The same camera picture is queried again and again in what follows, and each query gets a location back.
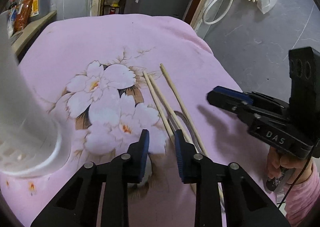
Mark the wooden chopstick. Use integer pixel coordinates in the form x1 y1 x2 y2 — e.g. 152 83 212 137
160 63 208 156
143 71 174 143
148 75 193 144

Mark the right hand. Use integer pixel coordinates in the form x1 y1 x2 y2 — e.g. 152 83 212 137
267 147 312 185

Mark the white plastic utensil holder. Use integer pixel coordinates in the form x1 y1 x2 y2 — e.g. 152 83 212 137
1 12 71 178

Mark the large oil jug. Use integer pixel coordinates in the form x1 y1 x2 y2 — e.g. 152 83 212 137
29 0 49 22

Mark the white hose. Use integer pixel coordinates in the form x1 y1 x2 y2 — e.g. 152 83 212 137
202 0 242 26

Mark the grey cabinet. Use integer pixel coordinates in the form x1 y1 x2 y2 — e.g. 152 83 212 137
124 0 190 20

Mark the pink floral cloth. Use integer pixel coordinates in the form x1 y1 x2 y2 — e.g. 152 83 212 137
1 14 268 226

